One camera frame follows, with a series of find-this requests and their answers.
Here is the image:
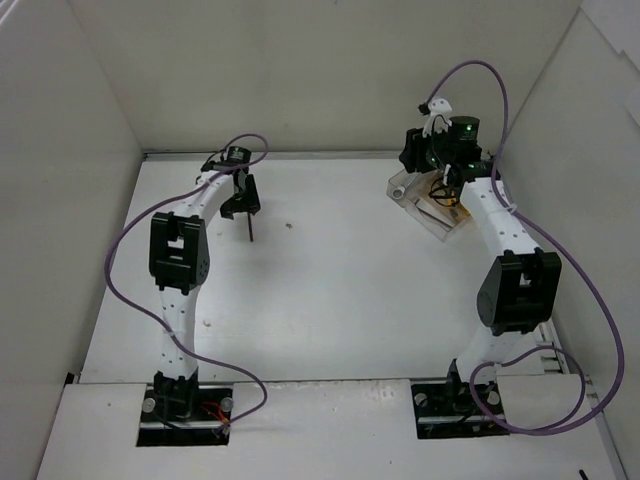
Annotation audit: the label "yellow needle nose pliers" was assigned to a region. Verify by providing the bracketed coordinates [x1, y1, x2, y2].
[437, 198, 470, 222]

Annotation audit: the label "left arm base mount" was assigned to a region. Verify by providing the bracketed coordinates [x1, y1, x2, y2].
[136, 379, 234, 447]

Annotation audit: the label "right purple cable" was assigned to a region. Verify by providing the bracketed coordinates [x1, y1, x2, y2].
[429, 60, 625, 434]

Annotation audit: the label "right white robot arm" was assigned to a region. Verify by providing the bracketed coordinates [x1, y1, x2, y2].
[387, 112, 562, 412]

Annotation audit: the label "clear plastic organizer container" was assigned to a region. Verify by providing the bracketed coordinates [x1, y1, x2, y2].
[386, 170, 470, 242]

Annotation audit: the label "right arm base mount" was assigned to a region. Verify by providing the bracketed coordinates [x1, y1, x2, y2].
[411, 361, 509, 440]

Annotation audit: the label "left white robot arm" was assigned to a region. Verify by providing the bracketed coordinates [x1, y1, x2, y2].
[149, 145, 260, 420]

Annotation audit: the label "large silver ratchet wrench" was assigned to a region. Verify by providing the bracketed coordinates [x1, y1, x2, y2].
[391, 177, 415, 200]

